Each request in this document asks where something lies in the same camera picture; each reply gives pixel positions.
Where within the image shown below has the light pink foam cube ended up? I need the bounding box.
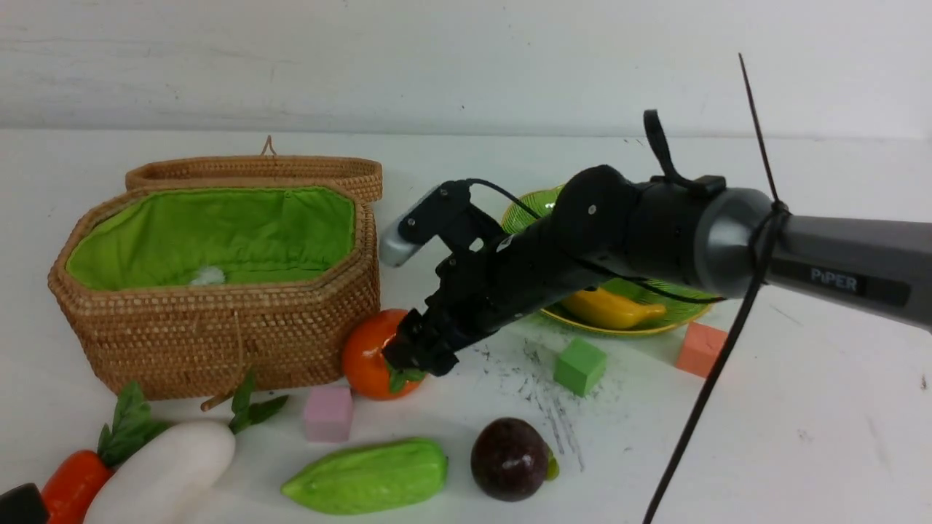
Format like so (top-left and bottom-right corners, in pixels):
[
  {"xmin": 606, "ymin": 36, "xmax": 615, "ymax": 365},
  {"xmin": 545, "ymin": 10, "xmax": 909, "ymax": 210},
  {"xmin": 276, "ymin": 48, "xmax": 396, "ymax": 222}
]
[{"xmin": 302, "ymin": 385, "xmax": 354, "ymax": 443}]

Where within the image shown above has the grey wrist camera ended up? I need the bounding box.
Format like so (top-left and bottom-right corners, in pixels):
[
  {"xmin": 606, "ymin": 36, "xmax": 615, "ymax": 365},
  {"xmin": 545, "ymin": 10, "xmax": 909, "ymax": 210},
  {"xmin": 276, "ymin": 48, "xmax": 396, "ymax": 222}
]
[{"xmin": 378, "ymin": 180, "xmax": 503, "ymax": 268}]

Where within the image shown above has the woven basket lid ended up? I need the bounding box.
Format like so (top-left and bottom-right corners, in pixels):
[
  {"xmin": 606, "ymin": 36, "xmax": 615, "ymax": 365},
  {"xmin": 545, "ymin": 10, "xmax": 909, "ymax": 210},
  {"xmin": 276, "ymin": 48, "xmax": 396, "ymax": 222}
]
[{"xmin": 125, "ymin": 136, "xmax": 384, "ymax": 203}]

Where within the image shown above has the orange carrot with leaves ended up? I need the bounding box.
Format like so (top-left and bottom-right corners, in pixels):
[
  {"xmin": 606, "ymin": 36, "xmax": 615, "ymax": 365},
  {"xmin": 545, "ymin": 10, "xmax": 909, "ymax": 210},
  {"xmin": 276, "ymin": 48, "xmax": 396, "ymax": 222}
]
[{"xmin": 41, "ymin": 381, "xmax": 169, "ymax": 523}]

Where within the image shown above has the green bitter gourd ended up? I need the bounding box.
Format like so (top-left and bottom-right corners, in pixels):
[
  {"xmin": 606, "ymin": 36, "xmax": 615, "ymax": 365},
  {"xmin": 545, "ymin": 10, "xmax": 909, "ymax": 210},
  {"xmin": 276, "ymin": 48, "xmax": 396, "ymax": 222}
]
[{"xmin": 280, "ymin": 437, "xmax": 449, "ymax": 515}]

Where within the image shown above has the white radish with leaves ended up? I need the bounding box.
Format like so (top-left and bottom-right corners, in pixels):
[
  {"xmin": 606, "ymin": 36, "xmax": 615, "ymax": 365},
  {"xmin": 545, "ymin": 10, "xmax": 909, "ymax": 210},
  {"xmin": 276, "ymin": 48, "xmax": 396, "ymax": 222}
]
[{"xmin": 84, "ymin": 372, "xmax": 290, "ymax": 523}]

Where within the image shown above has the yellow banana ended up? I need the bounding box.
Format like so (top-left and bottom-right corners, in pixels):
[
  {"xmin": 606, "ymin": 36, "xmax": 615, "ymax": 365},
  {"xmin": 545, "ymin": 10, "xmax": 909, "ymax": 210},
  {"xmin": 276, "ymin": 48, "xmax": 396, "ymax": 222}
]
[{"xmin": 560, "ymin": 288, "xmax": 667, "ymax": 330}]

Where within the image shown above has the woven wicker basket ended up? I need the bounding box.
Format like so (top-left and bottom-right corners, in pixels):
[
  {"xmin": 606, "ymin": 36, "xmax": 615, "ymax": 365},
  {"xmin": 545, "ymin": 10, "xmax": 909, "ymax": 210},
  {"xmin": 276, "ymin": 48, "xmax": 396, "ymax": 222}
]
[{"xmin": 49, "ymin": 185, "xmax": 380, "ymax": 400}]

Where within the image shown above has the dark purple mangosteen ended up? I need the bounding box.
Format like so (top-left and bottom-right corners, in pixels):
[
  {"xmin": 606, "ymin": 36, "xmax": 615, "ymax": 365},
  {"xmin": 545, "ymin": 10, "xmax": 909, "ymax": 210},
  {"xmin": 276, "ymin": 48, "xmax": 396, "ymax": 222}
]
[{"xmin": 470, "ymin": 417, "xmax": 561, "ymax": 503}]

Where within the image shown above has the black object at corner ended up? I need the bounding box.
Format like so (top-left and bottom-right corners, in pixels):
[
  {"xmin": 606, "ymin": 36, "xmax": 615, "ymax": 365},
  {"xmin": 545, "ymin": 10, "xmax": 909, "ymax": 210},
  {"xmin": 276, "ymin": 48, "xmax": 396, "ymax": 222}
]
[{"xmin": 1, "ymin": 483, "xmax": 49, "ymax": 524}]

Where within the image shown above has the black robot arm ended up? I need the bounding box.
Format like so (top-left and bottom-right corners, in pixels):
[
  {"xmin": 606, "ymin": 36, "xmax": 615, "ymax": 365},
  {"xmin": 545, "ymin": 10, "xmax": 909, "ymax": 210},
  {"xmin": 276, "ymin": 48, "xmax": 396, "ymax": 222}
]
[{"xmin": 379, "ymin": 165, "xmax": 931, "ymax": 377}]

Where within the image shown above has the black cable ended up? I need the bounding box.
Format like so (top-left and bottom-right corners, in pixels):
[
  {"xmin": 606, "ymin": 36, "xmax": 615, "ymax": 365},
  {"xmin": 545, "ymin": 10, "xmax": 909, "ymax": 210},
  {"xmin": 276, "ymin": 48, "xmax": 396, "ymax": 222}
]
[{"xmin": 466, "ymin": 52, "xmax": 794, "ymax": 524}]

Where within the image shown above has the salmon pink foam cube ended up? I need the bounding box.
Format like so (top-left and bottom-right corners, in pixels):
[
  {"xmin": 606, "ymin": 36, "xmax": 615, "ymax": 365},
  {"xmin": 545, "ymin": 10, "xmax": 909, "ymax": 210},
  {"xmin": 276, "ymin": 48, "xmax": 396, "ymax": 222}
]
[{"xmin": 675, "ymin": 322, "xmax": 728, "ymax": 379}]

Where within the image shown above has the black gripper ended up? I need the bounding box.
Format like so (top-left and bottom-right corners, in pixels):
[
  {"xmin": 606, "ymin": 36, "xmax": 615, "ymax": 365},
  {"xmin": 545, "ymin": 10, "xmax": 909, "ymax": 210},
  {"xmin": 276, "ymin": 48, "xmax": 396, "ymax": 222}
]
[{"xmin": 384, "ymin": 226, "xmax": 576, "ymax": 377}]

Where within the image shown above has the green foam cube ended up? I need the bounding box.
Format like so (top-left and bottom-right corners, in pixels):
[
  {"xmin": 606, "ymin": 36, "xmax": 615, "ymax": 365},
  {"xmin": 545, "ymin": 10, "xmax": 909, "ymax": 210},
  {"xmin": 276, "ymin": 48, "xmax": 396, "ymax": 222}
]
[{"xmin": 553, "ymin": 338, "xmax": 608, "ymax": 398}]

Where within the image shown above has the orange persimmon with leaves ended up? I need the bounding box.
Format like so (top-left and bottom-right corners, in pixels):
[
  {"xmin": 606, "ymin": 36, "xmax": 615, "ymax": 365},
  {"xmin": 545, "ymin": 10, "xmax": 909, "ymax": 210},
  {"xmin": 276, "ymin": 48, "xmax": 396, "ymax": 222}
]
[{"xmin": 342, "ymin": 309, "xmax": 426, "ymax": 401}]

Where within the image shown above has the green glass leaf plate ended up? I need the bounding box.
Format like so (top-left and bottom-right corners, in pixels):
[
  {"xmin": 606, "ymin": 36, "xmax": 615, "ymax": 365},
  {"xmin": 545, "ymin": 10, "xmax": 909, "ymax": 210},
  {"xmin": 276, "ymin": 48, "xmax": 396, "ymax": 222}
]
[{"xmin": 501, "ymin": 186, "xmax": 718, "ymax": 338}]

